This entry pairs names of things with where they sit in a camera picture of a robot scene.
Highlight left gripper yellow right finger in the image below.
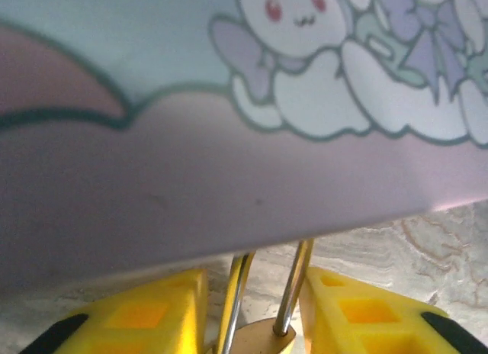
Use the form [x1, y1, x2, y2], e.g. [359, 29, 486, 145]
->
[299, 265, 488, 354]

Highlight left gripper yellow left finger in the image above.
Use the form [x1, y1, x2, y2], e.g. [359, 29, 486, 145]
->
[24, 269, 209, 354]

